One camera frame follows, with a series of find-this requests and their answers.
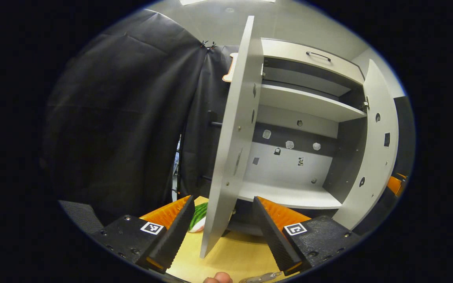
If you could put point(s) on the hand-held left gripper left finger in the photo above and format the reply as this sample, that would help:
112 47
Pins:
179 228

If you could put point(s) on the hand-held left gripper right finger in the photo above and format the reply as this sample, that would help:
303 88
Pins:
269 232

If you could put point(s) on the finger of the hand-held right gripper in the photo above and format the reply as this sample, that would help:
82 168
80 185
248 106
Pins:
394 184

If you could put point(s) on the white door with cat sticker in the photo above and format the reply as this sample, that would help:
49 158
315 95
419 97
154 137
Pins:
372 157

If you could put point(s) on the white door with phone sticker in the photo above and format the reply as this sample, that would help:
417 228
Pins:
234 137

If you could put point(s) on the metal door hinge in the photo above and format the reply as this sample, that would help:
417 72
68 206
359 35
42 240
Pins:
365 105

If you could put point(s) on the white and grey cabinet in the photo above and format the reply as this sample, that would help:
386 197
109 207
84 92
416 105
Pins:
297 102

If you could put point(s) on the white cabinet drawer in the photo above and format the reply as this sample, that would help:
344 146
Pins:
289 51

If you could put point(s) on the toy watermelon slice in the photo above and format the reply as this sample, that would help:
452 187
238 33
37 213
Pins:
199 216

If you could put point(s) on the dark mesh panel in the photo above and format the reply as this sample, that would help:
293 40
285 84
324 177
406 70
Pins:
81 216

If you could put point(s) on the black backdrop cloth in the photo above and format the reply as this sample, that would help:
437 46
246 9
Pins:
124 118

